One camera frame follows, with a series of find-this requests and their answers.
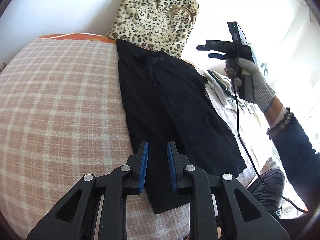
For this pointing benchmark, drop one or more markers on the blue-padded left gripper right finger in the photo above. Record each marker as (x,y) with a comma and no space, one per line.
(220,207)

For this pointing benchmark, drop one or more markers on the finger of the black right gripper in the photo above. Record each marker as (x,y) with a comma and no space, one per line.
(217,45)
(218,56)

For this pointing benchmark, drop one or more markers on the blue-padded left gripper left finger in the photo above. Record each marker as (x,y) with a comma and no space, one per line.
(95,207)

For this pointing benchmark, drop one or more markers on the black t-shirt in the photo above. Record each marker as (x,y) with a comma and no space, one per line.
(165,99)

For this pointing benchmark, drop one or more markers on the right forearm black fuzzy sleeve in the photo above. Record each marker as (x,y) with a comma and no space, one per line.
(300,161)

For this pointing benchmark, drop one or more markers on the stack of folded light clothes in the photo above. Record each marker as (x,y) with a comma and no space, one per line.
(220,93)

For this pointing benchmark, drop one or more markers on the right hand grey knit glove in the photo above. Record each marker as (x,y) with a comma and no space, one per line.
(263,94)

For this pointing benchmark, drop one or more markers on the green striped white pillow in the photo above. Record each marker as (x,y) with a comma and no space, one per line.
(259,62)

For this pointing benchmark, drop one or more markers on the grey striped trousers leg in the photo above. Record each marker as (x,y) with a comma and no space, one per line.
(267,197)

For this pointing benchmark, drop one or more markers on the leopard print plush bag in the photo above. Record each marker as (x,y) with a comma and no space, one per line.
(159,25)

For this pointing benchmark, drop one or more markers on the pink plaid blanket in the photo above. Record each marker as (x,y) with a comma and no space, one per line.
(61,117)

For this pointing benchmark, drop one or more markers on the orange patterned bedsheet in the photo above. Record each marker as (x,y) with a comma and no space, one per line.
(78,36)

